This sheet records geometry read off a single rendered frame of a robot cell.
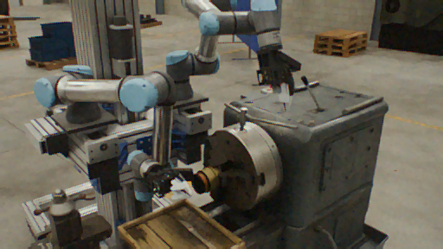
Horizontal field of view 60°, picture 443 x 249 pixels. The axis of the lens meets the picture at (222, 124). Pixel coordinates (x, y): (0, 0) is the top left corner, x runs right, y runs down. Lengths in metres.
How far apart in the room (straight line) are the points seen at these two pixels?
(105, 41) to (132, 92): 0.62
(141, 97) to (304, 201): 0.69
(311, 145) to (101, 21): 1.10
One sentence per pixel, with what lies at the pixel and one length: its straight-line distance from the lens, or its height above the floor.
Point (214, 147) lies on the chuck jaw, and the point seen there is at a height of 1.17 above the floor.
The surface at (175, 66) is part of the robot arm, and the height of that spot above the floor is 1.33.
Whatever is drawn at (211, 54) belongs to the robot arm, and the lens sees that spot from 1.89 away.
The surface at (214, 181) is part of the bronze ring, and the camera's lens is 1.34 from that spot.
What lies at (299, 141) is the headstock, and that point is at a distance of 1.35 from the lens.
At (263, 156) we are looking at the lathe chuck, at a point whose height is 1.17.
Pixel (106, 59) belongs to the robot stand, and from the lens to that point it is 1.92.
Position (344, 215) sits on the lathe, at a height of 0.78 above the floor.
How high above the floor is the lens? 1.76
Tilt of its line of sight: 22 degrees down
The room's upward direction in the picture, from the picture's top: straight up
